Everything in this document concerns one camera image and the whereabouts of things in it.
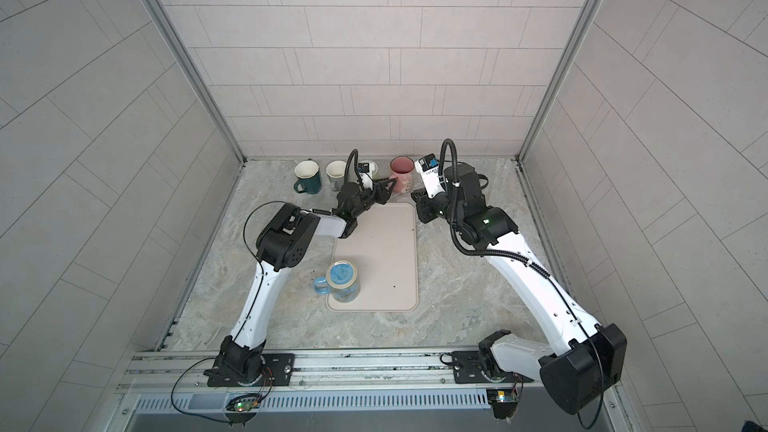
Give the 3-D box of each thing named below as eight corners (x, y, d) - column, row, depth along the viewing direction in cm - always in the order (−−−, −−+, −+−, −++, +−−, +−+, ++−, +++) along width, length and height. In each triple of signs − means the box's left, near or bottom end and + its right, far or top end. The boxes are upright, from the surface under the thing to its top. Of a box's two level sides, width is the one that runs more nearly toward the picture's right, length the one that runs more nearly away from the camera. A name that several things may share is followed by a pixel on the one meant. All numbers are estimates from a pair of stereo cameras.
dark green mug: (302, 201, 106) (294, 182, 98) (301, 181, 111) (294, 162, 103) (324, 197, 107) (318, 178, 99) (322, 178, 113) (317, 158, 105)
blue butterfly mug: (318, 302, 82) (309, 288, 74) (322, 276, 87) (315, 260, 79) (358, 302, 82) (354, 288, 74) (361, 276, 87) (357, 260, 79)
